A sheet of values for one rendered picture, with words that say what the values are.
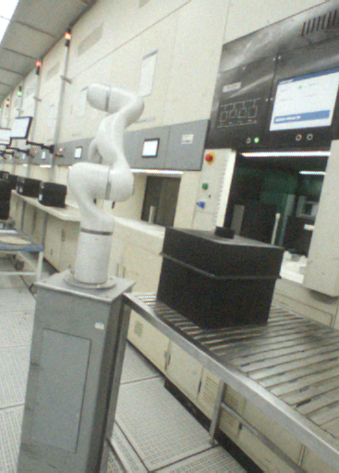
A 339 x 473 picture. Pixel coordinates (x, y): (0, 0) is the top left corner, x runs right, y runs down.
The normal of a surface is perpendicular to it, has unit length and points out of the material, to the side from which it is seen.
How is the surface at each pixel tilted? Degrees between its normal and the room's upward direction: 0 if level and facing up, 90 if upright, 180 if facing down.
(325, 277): 90
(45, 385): 90
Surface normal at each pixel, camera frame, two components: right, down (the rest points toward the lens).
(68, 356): -0.19, 0.08
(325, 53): -0.82, -0.07
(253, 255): 0.54, 0.18
